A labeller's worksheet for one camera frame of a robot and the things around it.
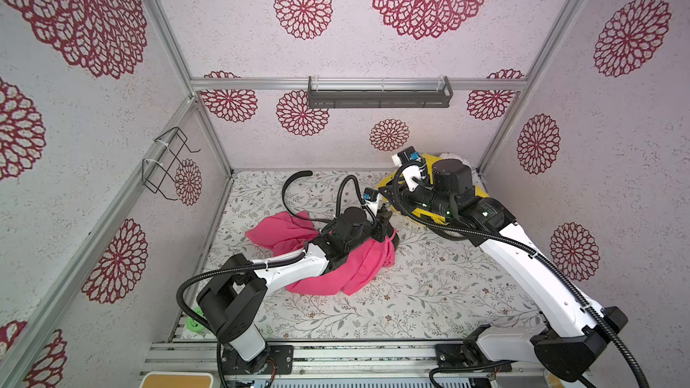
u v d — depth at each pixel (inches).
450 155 43.9
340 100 35.4
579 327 15.0
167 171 30.4
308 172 46.2
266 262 18.9
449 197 19.4
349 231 23.9
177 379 26.1
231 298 17.4
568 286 15.8
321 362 29.4
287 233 37.5
